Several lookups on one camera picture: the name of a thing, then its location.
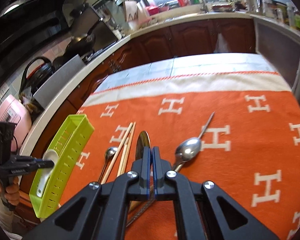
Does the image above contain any large metal tablespoon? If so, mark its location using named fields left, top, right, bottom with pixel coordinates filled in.
left=126, top=131, right=155, bottom=228

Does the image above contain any white ceramic soup spoon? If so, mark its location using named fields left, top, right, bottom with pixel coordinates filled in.
left=36, top=149, right=59, bottom=197

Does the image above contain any white kitchen countertop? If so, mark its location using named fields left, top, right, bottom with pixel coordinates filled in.
left=20, top=12, right=300, bottom=157

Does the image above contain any left human hand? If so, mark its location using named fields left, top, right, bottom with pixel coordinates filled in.
left=0, top=177, right=20, bottom=206

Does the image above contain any pale bamboo chopstick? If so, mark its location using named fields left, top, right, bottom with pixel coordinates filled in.
left=117, top=137, right=129, bottom=177
left=101, top=122, right=133, bottom=184

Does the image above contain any small round metal spoon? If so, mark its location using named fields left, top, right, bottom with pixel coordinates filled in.
left=98, top=146, right=118, bottom=183

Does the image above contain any pink rice cooker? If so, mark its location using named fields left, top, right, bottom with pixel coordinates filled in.
left=0, top=95, right=32, bottom=152

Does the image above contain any green plastic utensil tray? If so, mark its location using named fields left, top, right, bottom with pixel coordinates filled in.
left=29, top=114, right=94, bottom=218

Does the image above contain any bamboo chopstick dark band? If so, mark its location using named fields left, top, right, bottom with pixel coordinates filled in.
left=121, top=122, right=136, bottom=175

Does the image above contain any stainless steel splash panel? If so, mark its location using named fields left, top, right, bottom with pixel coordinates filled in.
left=32, top=55, right=85, bottom=109

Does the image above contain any black kettle red trim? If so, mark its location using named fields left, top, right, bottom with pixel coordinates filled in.
left=19, top=56, right=56, bottom=95

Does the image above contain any orange H-pattern blanket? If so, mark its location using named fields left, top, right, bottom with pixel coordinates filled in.
left=57, top=71, right=300, bottom=240

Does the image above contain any steel appliance cabinet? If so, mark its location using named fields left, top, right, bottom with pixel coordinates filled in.
left=253, top=15, right=300, bottom=96

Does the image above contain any twisted-handle metal spoon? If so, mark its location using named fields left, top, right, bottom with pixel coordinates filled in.
left=172, top=112, right=215, bottom=172

